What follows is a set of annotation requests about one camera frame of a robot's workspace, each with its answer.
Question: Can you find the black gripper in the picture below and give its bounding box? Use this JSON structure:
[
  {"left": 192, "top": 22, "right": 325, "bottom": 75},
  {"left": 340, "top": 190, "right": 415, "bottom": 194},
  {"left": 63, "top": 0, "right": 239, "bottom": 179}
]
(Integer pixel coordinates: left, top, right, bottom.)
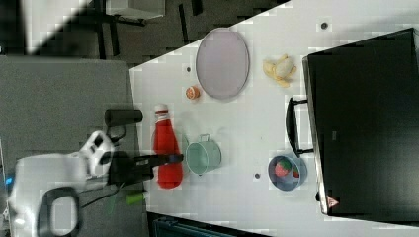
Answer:
[{"left": 108, "top": 151, "right": 184, "bottom": 186}]

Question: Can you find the red plush ketchup bottle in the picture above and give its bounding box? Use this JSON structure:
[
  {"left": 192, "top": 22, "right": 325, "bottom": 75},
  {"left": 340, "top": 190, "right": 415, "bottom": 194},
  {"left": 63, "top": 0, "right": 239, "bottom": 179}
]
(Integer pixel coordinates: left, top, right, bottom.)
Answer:
[{"left": 153, "top": 104, "right": 183, "bottom": 190}]

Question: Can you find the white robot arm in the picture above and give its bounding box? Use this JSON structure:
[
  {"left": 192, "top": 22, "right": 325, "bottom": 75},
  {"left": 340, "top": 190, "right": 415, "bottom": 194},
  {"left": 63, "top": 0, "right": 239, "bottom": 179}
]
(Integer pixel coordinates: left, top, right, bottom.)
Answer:
[{"left": 5, "top": 131, "right": 183, "bottom": 237}]

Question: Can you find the black toaster oven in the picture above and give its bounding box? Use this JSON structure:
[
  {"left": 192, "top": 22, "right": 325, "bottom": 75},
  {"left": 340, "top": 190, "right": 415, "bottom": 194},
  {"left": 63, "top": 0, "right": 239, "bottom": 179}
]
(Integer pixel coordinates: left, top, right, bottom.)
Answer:
[{"left": 302, "top": 29, "right": 419, "bottom": 226}]

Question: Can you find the green marker tip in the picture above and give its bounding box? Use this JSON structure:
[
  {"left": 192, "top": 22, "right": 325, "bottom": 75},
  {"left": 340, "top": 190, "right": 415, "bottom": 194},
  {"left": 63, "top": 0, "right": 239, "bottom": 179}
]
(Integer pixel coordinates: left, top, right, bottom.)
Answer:
[{"left": 126, "top": 193, "right": 144, "bottom": 205}]

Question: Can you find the green metal cup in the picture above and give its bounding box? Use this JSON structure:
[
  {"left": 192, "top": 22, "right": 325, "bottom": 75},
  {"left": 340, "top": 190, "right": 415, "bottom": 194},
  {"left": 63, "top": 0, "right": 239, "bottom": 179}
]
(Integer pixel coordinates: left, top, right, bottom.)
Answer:
[{"left": 185, "top": 134, "right": 221, "bottom": 176}]

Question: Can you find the toy orange slice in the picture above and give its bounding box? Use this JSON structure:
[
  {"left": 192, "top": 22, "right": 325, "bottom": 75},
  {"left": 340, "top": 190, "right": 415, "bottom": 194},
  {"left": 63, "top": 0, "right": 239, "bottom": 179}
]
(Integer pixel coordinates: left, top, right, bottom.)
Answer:
[{"left": 186, "top": 86, "right": 201, "bottom": 100}]

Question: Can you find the grey round plate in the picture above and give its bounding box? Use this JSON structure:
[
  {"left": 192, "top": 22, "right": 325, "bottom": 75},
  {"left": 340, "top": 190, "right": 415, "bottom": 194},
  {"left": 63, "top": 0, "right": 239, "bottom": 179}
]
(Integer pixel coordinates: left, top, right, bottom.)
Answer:
[{"left": 196, "top": 28, "right": 250, "bottom": 100}]

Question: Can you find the light toy strawberry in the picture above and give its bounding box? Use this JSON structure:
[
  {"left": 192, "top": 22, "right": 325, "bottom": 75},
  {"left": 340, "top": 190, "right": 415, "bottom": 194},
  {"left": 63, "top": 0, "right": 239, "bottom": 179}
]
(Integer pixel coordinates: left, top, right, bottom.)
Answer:
[{"left": 275, "top": 159, "right": 292, "bottom": 177}]

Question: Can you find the blue small bowl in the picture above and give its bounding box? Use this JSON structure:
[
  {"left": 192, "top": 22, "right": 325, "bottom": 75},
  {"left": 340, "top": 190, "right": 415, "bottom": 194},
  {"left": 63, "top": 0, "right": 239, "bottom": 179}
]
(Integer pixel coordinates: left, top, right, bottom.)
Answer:
[{"left": 268, "top": 155, "right": 307, "bottom": 192}]

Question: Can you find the dark red toy strawberry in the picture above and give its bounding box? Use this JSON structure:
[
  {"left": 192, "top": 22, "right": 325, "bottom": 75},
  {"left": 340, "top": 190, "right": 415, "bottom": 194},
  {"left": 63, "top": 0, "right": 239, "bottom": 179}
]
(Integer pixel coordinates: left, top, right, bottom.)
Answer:
[{"left": 293, "top": 166, "right": 299, "bottom": 178}]

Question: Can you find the plush peeled banana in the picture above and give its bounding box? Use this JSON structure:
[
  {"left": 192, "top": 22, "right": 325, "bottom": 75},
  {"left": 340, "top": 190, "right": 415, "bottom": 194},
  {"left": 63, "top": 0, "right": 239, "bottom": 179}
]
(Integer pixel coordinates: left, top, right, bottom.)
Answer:
[{"left": 263, "top": 54, "right": 296, "bottom": 88}]

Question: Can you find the black cylinder on mount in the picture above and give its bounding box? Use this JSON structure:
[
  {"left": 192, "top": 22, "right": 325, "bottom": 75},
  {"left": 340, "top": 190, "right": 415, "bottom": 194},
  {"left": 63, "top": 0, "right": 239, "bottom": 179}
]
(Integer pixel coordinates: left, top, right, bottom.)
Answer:
[{"left": 105, "top": 109, "right": 143, "bottom": 127}]

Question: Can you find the blue table frame rail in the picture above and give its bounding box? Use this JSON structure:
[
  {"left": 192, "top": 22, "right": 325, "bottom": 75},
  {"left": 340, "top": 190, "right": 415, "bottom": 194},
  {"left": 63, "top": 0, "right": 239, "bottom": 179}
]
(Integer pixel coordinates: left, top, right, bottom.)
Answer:
[{"left": 151, "top": 216, "right": 265, "bottom": 237}]

